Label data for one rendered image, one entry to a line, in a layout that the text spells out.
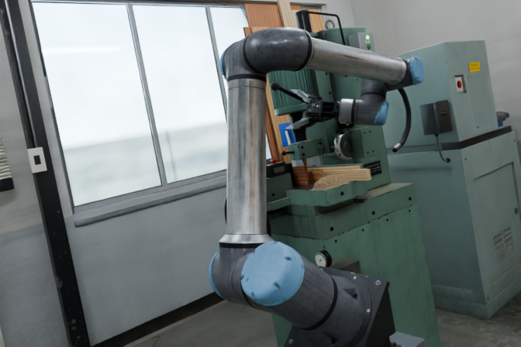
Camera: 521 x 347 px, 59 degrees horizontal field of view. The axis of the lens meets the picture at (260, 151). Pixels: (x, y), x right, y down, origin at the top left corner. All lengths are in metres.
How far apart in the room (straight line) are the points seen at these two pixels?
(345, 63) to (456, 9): 2.75
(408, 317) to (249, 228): 1.08
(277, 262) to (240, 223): 0.20
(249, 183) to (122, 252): 1.83
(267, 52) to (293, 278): 0.57
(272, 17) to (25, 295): 2.56
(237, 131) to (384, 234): 0.93
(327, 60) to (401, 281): 1.09
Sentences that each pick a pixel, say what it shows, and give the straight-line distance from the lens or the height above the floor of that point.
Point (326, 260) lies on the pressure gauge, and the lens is 1.65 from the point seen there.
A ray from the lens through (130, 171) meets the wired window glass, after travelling 3.05.
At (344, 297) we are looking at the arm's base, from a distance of 1.19.
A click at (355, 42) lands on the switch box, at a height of 1.44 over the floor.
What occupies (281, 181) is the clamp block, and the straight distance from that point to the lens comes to 1.80.
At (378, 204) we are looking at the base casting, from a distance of 1.93.
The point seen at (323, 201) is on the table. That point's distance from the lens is 1.66.
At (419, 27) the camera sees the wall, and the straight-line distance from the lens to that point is 4.21.
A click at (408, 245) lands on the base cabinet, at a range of 2.09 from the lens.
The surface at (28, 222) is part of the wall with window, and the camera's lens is 2.80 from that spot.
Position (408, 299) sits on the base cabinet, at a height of 0.33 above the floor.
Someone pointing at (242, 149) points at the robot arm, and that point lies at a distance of 1.24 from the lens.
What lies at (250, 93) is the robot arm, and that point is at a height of 1.26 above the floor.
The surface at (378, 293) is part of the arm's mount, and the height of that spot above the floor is 0.70.
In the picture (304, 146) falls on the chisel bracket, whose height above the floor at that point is 1.05.
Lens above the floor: 1.16
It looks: 3 degrees down
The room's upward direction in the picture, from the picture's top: 10 degrees counter-clockwise
